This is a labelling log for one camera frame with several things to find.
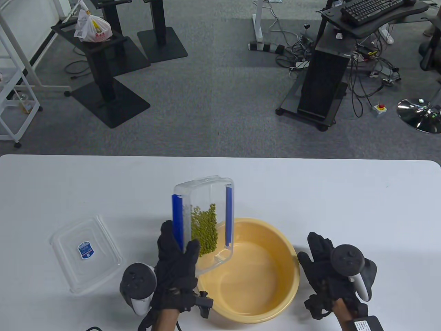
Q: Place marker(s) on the person's right hand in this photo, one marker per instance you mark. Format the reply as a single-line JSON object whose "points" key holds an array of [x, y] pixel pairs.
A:
{"points": [[322, 274]]}

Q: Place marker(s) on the person's left hand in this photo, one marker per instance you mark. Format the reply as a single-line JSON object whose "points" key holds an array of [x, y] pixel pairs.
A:
{"points": [[174, 272]]}

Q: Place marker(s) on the person's right thumb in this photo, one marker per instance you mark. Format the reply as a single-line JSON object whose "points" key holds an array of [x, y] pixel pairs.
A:
{"points": [[304, 262]]}

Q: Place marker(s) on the person's left thumb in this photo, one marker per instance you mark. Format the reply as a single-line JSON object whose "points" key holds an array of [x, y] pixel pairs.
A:
{"points": [[193, 251]]}

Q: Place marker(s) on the clear container with blue clips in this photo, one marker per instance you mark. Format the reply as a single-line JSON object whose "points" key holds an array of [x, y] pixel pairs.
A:
{"points": [[206, 193]]}

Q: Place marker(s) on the person's right forearm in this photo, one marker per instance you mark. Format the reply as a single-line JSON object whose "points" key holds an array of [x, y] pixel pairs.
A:
{"points": [[342, 312]]}

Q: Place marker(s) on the person's left forearm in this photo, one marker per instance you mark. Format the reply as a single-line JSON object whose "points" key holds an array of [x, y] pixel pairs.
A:
{"points": [[166, 320]]}

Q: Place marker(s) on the green mung beans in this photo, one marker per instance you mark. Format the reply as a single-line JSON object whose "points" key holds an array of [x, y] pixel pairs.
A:
{"points": [[205, 229]]}

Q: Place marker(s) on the black and white right controller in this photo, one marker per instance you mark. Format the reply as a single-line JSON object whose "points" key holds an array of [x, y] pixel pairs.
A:
{"points": [[348, 260]]}

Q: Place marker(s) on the black and white controller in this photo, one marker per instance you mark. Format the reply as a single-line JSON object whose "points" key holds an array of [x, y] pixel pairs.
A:
{"points": [[348, 260], [137, 281]]}

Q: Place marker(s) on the yellow plastic basin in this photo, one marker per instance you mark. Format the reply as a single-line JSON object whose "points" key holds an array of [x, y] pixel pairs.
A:
{"points": [[262, 276]]}

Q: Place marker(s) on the black and white left controller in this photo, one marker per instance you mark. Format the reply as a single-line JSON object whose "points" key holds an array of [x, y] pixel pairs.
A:
{"points": [[137, 281]]}

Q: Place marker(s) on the black box with white label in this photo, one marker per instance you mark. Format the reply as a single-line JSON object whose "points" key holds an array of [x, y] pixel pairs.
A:
{"points": [[365, 324]]}

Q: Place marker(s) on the clear lid with blue label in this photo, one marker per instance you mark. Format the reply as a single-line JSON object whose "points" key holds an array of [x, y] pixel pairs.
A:
{"points": [[86, 265]]}

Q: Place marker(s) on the black rolling cart base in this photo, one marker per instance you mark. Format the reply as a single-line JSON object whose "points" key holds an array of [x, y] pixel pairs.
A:
{"points": [[293, 103]]}

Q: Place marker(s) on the emergency stop button box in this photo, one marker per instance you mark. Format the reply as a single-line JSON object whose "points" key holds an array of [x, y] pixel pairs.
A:
{"points": [[380, 108]]}

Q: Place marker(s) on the black computer tower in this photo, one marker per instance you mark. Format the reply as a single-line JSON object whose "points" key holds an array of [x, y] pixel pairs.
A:
{"points": [[325, 76]]}

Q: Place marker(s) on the chrome chair base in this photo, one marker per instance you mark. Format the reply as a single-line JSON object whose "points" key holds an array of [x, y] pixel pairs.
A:
{"points": [[418, 113]]}

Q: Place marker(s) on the white power adapter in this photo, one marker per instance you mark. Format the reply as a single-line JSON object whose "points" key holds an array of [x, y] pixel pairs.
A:
{"points": [[302, 64]]}

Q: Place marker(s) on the white desk leg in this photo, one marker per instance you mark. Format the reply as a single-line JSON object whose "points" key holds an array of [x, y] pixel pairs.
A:
{"points": [[257, 24]]}

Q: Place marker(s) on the black desk top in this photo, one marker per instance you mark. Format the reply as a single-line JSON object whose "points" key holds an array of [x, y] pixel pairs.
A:
{"points": [[365, 29]]}

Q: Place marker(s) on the white metal rack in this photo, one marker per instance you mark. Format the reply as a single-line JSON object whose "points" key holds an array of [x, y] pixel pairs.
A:
{"points": [[13, 89]]}

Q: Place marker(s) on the white plastic bag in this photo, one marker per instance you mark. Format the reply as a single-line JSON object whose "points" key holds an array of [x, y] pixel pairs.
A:
{"points": [[91, 29]]}

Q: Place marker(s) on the black office chair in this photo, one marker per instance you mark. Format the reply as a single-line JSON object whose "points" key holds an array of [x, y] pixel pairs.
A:
{"points": [[430, 51]]}

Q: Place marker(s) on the black keyboard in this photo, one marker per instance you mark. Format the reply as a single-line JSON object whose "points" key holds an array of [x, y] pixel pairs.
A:
{"points": [[370, 9]]}

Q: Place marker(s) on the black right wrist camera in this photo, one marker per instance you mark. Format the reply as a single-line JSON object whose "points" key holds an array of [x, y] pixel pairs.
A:
{"points": [[315, 307]]}

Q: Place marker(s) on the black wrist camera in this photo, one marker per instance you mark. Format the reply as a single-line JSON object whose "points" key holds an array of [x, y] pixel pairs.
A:
{"points": [[202, 301], [315, 307]]}

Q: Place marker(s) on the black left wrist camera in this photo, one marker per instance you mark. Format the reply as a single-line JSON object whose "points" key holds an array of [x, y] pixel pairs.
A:
{"points": [[202, 301]]}

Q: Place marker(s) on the black pedestal table stand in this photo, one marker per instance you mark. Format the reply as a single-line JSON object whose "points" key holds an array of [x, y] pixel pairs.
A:
{"points": [[162, 38], [120, 51], [103, 89]]}

